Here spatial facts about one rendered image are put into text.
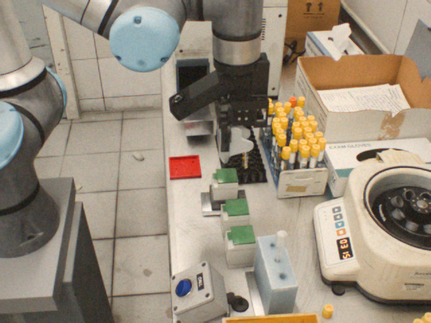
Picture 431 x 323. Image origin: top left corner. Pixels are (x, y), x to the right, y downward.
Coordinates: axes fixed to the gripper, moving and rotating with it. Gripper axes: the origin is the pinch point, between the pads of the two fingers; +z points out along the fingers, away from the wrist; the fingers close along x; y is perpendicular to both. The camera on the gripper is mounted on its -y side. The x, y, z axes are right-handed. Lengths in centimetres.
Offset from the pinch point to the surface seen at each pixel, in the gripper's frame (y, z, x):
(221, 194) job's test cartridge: -0.2, 7.6, -1.9
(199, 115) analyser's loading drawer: -2.3, 8.7, 26.3
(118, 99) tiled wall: -42, 92, 169
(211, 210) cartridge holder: -2.0, 11.4, -2.3
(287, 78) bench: 24, 13, 49
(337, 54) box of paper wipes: 39, 7, 51
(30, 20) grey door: -80, 37, 162
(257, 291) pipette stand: 3.9, 11.8, -21.1
